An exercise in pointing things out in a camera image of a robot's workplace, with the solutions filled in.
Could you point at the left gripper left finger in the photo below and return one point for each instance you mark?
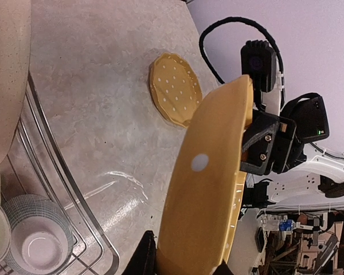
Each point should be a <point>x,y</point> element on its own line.
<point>143,259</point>

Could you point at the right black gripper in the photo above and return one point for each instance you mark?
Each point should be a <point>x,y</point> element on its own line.
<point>275,143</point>

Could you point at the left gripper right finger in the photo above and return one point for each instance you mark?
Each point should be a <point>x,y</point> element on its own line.
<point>222,269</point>

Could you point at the yellow dotted plate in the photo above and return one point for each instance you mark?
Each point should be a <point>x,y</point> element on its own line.
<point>174,89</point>
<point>206,189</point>

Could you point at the cream speckled plate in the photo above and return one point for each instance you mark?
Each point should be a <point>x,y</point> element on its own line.
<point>15,39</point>

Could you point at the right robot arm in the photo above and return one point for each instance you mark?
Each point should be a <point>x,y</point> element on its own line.
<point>321,174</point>

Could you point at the white patterned bowl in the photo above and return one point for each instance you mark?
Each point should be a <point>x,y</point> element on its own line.
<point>41,235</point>

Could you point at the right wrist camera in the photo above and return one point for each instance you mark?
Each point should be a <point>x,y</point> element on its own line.
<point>258,60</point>

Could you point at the metal wire dish rack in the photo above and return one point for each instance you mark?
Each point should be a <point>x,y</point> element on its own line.
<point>35,165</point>

